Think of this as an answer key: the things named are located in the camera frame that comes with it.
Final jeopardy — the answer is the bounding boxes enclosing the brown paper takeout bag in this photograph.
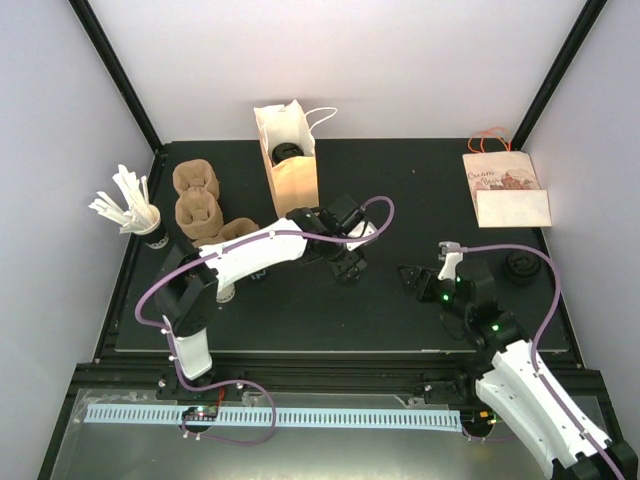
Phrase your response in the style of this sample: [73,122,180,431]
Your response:
[254,100,337,218]

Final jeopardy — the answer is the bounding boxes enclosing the black lid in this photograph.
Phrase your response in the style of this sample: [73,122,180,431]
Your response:
[271,142,304,165]
[503,250,542,286]

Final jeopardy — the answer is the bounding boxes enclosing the black paper coffee cup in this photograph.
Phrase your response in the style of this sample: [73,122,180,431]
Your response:
[332,260,367,284]

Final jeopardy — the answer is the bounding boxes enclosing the stack of black cup lids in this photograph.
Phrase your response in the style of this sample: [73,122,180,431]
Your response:
[250,268,268,282]

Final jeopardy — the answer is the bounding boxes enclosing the brown pulp cup carrier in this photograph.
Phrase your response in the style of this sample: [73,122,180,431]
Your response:
[192,217,259,248]

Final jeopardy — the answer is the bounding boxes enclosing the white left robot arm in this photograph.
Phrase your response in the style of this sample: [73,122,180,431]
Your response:
[152,196,379,399]

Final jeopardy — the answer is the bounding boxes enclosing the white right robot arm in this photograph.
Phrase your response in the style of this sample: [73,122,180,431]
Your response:
[397,260,639,479]

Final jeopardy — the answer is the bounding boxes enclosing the white paper coffee cup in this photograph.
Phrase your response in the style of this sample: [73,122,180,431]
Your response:
[216,283,236,304]

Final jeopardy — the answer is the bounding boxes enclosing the stack of pulp cup carriers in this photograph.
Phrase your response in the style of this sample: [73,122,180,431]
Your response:
[172,159,224,240]

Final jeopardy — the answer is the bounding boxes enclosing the cup of white wrapped stirrers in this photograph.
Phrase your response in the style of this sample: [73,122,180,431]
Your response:
[88,164,169,250]

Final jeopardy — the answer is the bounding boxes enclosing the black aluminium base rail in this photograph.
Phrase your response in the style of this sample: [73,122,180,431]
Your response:
[68,353,480,404]

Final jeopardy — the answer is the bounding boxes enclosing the printed paper bag orange handles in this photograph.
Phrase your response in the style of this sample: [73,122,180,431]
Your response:
[462,127,552,228]

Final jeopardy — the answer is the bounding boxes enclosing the light blue cable duct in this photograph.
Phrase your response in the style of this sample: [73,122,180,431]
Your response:
[84,404,462,433]

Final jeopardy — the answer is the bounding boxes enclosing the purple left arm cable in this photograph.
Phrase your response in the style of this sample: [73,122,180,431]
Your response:
[135,195,396,445]

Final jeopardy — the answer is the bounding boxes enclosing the black right frame post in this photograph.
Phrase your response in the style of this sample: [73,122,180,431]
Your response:
[511,0,608,151]

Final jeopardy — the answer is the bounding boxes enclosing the black frame post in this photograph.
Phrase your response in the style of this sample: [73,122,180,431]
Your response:
[68,0,163,154]
[511,0,608,151]

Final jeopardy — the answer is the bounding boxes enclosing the black left frame post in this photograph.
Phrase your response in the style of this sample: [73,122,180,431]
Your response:
[68,0,163,154]

